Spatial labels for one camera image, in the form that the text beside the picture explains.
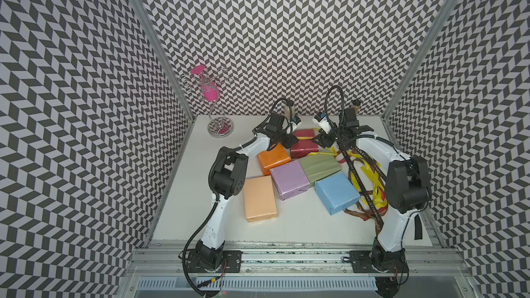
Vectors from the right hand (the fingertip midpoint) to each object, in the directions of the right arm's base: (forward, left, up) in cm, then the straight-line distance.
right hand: (318, 135), depth 94 cm
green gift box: (-13, 0, -5) cm, 14 cm away
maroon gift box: (-3, +6, -5) cm, 9 cm away
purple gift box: (-19, +14, -6) cm, 24 cm away
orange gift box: (-7, +19, -6) cm, 21 cm away
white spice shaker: (+25, +13, -6) cm, 29 cm away
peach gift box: (-26, +26, -9) cm, 38 cm away
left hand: (+4, +11, -5) cm, 13 cm away
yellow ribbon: (0, -8, -12) cm, 14 cm away
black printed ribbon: (-9, -17, -14) cm, 24 cm away
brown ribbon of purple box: (-31, -18, -14) cm, 39 cm away
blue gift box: (-24, -6, -8) cm, 26 cm away
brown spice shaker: (+26, -25, -3) cm, 36 cm away
